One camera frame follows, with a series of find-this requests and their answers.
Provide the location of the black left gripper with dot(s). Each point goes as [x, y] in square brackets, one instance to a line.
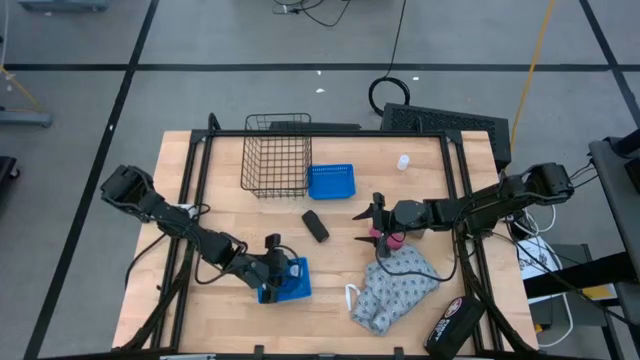
[267, 270]

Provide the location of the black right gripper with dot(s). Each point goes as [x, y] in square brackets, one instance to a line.
[385, 222]

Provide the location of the white pill bottle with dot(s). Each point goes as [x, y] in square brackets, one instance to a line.
[403, 162]
[295, 270]

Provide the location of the pink eraser block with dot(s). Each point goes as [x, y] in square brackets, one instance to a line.
[396, 242]

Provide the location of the black rectangular block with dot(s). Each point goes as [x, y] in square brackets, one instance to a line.
[315, 226]

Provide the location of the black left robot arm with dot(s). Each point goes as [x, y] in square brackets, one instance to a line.
[175, 217]

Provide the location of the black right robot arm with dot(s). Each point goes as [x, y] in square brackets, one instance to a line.
[500, 202]

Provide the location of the blue plastic basket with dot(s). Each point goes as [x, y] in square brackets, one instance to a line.
[297, 292]
[330, 182]

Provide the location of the grey patterned fabric pouch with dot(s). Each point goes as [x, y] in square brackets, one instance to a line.
[392, 295]

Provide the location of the black first aid kit bag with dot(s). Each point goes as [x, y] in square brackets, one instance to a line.
[454, 325]

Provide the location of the white printed bag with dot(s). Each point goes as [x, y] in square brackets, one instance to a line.
[537, 260]

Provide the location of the grey side table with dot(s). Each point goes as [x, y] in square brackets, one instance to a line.
[620, 200]

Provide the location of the black chair base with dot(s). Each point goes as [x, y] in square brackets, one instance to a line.
[7, 172]

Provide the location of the grey floor stand base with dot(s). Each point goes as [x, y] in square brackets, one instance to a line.
[25, 119]
[65, 5]

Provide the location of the black metal table frame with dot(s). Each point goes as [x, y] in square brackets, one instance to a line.
[325, 133]

